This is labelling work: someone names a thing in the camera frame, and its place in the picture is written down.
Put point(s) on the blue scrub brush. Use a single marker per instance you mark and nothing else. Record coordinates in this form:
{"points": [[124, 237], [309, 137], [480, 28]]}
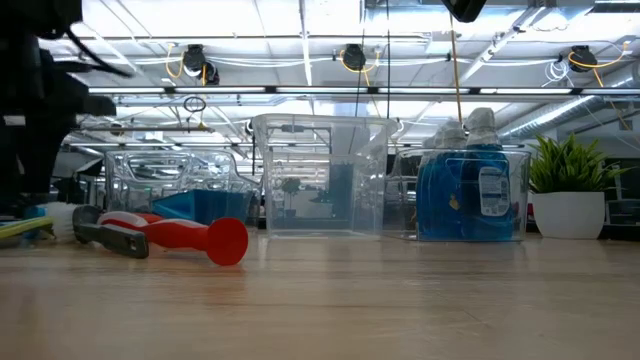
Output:
{"points": [[35, 212]]}

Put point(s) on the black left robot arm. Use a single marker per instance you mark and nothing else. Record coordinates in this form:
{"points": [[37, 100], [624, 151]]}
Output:
{"points": [[30, 15]]}

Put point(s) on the silver ceiling duct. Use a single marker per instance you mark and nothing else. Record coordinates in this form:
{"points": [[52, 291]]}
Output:
{"points": [[560, 112]]}

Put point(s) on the green plant in white pot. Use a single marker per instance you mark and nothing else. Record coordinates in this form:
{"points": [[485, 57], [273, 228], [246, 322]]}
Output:
{"points": [[567, 215]]}

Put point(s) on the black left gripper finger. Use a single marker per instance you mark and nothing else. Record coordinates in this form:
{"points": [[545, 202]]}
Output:
{"points": [[42, 160], [9, 170]]}

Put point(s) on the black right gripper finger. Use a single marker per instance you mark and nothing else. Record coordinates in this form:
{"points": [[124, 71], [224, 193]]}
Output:
{"points": [[464, 10]]}

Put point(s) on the red white dish brush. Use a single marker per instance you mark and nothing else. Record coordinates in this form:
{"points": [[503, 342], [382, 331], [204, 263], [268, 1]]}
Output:
{"points": [[225, 242]]}

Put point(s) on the large clear plastic bin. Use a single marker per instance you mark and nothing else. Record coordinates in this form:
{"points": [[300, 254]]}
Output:
{"points": [[270, 200]]}

